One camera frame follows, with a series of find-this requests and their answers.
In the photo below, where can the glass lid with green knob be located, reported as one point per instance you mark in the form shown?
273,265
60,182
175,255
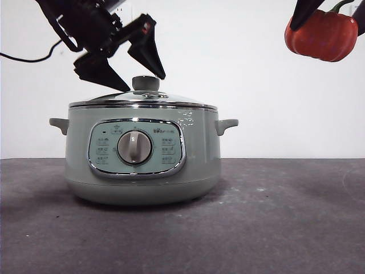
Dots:
146,82

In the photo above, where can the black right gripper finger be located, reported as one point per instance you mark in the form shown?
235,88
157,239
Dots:
303,12
360,23

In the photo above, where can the green electric cooking pot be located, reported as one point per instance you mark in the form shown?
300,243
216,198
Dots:
199,148

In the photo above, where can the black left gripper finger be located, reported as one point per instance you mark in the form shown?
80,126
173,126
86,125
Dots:
149,54
99,71

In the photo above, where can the orange pumpkin with green stem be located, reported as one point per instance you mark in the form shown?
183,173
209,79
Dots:
325,34

